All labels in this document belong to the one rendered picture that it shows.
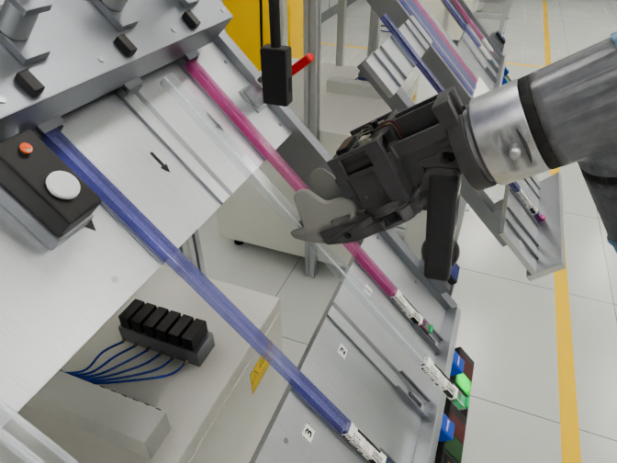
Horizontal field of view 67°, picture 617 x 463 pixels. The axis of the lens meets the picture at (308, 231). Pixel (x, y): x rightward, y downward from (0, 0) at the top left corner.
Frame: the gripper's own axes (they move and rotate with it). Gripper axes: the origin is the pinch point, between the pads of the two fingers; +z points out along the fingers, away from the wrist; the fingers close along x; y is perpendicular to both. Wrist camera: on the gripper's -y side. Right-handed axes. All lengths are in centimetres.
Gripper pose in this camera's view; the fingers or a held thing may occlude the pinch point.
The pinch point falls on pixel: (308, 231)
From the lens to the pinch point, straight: 50.9
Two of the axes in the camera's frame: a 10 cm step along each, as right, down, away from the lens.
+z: -7.7, 2.7, 5.8
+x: -3.7, 5.6, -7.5
